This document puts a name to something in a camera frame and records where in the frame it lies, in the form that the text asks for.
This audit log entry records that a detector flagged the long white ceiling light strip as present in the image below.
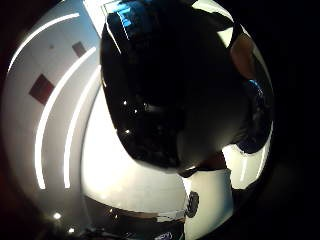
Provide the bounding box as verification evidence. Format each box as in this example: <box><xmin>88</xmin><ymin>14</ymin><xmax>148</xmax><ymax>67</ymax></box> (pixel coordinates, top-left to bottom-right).
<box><xmin>7</xmin><ymin>12</ymin><xmax>82</xmax><ymax>74</ymax></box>
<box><xmin>63</xmin><ymin>66</ymin><xmax>102</xmax><ymax>190</ymax></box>
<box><xmin>34</xmin><ymin>46</ymin><xmax>98</xmax><ymax>191</ymax></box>

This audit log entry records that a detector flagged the small red ceiling panel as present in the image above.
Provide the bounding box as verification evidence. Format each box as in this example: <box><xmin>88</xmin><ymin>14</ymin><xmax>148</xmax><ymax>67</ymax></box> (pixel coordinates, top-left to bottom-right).
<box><xmin>71</xmin><ymin>40</ymin><xmax>88</xmax><ymax>59</ymax></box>

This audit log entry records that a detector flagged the glossy black round object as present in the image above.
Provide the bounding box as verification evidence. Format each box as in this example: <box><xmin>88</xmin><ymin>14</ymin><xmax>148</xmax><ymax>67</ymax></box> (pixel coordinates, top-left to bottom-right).
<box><xmin>99</xmin><ymin>0</ymin><xmax>201</xmax><ymax>172</ymax></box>

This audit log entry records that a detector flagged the large red ceiling panel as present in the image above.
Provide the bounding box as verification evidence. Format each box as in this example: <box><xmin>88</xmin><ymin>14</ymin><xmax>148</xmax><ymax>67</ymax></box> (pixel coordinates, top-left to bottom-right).
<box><xmin>28</xmin><ymin>73</ymin><xmax>56</xmax><ymax>106</ymax></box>

